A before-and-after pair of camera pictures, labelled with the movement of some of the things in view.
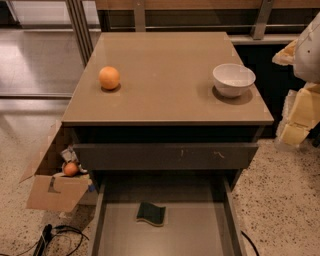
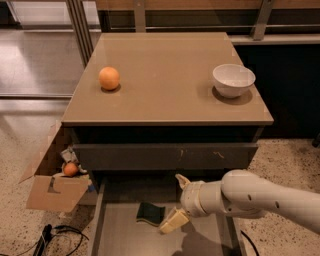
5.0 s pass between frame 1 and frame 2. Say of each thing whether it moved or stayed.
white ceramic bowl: stayed
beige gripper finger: moved
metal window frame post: stayed
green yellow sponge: stayed
